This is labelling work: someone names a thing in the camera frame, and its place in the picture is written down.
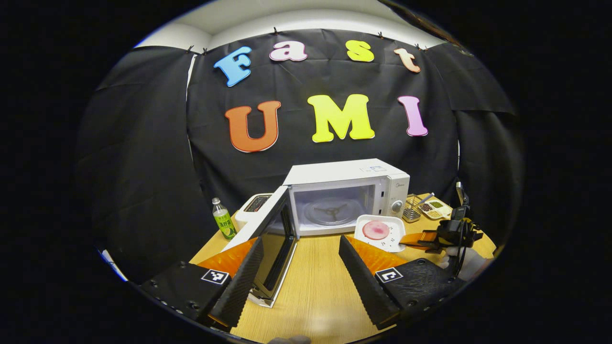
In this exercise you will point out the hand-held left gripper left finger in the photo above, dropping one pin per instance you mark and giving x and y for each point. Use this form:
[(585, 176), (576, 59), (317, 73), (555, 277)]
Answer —
[(241, 286)]

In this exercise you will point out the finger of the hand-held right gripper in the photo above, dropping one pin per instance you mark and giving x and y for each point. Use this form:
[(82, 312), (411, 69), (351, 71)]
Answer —
[(432, 248), (418, 238)]

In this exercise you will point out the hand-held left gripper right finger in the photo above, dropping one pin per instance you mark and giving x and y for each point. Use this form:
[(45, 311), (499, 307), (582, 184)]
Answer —
[(368, 291)]

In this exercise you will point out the white square plate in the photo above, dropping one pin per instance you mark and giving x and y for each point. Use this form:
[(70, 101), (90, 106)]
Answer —
[(398, 227)]

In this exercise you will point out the pink round food slice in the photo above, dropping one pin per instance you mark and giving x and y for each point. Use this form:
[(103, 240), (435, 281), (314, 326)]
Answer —
[(376, 230)]

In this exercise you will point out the white microwave oven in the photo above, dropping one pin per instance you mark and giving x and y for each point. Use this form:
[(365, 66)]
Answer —
[(344, 172)]

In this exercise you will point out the glass microwave turntable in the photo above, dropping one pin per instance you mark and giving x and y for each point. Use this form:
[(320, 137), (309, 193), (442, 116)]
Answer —
[(315, 213)]

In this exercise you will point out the divided tray with beans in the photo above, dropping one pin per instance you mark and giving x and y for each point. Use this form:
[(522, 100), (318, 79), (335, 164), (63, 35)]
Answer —
[(440, 212)]

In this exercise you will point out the metal spoon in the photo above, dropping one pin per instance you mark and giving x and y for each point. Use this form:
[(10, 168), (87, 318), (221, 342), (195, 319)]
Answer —
[(427, 198)]

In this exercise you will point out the green drink bottle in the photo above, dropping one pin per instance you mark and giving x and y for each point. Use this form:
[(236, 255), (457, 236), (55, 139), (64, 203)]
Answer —
[(224, 224)]

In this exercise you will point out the white toaster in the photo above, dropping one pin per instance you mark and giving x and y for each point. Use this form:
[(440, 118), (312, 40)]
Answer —
[(244, 220)]

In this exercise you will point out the black backdrop cloth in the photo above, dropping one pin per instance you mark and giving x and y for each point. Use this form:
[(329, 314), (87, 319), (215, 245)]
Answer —
[(143, 167)]

